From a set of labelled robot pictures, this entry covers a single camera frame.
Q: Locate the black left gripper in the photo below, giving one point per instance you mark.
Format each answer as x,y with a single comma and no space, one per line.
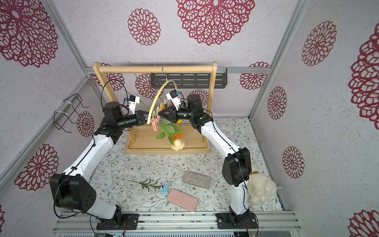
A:
139,114

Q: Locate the blue flower with stem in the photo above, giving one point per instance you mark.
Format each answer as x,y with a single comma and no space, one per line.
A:
150,184

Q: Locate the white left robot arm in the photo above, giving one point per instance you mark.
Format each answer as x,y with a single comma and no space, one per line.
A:
71,188

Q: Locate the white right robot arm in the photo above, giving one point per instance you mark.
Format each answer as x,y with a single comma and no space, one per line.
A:
237,163

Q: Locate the grey felt pouch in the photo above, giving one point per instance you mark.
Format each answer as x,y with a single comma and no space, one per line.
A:
197,179

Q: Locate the pink clothes peg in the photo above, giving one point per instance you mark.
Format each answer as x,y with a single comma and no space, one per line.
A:
155,123

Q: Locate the pink case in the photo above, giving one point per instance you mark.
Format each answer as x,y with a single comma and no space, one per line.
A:
182,200

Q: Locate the black wall shelf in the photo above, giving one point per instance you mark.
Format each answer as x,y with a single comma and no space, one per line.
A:
190,80

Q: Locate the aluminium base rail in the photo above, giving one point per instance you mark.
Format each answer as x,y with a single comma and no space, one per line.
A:
274,221

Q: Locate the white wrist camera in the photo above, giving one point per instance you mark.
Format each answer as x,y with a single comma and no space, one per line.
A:
132,102
174,97

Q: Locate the peach rose with stem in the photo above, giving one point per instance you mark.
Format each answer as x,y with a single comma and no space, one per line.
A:
170,130

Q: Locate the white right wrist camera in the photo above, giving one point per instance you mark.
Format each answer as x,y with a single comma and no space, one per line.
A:
174,97

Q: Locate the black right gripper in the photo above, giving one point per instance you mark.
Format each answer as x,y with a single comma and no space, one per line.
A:
172,112

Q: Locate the wooden clothes rack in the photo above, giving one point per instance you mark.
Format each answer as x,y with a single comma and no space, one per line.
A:
195,143

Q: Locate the black wire wall rack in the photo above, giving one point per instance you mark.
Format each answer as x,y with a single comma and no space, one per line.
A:
62,116

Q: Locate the white plush toy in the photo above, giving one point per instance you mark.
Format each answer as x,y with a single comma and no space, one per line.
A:
260,188

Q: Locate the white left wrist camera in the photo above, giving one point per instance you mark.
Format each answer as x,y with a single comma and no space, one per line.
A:
132,102

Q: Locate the orange flower with stem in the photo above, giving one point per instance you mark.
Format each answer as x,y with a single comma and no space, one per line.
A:
178,131

